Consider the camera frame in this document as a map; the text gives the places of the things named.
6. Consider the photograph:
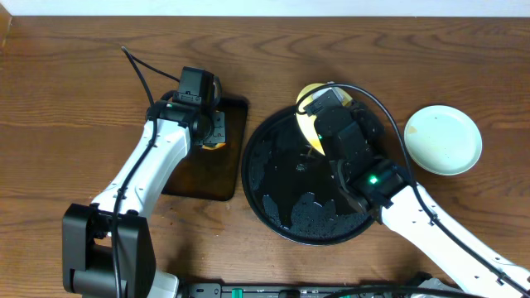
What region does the green and yellow sponge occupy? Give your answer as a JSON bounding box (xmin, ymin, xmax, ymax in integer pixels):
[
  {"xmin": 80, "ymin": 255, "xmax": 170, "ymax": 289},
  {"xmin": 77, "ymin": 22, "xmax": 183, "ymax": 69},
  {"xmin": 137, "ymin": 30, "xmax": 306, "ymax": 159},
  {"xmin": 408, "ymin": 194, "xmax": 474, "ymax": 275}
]
[{"xmin": 201, "ymin": 142, "xmax": 226, "ymax": 151}]

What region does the yellow plate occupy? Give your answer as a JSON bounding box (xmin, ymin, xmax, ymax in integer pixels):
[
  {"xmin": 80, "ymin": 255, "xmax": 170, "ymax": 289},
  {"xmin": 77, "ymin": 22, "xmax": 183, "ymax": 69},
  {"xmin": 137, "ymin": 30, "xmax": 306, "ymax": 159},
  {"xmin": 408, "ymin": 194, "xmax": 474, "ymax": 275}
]
[{"xmin": 295, "ymin": 83, "xmax": 353, "ymax": 155}]

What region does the light blue plate front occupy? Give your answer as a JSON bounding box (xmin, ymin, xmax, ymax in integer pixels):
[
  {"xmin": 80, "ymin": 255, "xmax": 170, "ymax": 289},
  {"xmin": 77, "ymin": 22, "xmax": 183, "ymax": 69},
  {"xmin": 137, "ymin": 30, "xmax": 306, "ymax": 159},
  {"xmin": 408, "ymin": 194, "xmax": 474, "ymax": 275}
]
[{"xmin": 404, "ymin": 105, "xmax": 483, "ymax": 175}]

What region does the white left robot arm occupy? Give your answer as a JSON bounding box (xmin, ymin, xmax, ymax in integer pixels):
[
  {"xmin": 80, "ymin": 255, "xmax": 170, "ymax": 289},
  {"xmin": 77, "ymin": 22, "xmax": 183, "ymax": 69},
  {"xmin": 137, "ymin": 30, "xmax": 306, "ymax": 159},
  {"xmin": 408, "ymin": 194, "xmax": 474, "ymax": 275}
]
[{"xmin": 62, "ymin": 100, "xmax": 226, "ymax": 297}]

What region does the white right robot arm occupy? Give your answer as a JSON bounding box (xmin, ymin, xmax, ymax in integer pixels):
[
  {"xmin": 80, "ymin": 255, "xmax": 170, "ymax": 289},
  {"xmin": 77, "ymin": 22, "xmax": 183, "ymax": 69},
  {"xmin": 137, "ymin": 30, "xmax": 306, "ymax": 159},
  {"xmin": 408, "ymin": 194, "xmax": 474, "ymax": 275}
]
[{"xmin": 314, "ymin": 103, "xmax": 529, "ymax": 297}]

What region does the black rectangular water tray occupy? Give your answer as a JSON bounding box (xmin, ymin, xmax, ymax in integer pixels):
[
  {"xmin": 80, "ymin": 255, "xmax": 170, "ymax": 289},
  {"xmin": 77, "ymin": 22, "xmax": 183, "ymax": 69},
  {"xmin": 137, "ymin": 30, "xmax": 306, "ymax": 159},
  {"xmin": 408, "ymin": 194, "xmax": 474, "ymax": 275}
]
[{"xmin": 162, "ymin": 94, "xmax": 248, "ymax": 201}]

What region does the black round tray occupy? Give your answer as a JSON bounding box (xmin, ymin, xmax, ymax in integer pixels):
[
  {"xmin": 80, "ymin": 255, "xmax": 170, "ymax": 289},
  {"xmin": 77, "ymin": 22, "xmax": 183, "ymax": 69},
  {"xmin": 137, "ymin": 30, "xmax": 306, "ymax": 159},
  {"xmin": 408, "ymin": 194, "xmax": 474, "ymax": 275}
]
[{"xmin": 241, "ymin": 107, "xmax": 374, "ymax": 246}]

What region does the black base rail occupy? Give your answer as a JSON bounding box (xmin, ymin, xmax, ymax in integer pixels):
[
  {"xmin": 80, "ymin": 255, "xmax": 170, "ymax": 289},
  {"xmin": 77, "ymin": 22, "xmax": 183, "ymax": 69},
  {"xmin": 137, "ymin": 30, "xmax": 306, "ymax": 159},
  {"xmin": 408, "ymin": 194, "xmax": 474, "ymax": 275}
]
[{"xmin": 176, "ymin": 283, "xmax": 441, "ymax": 298}]

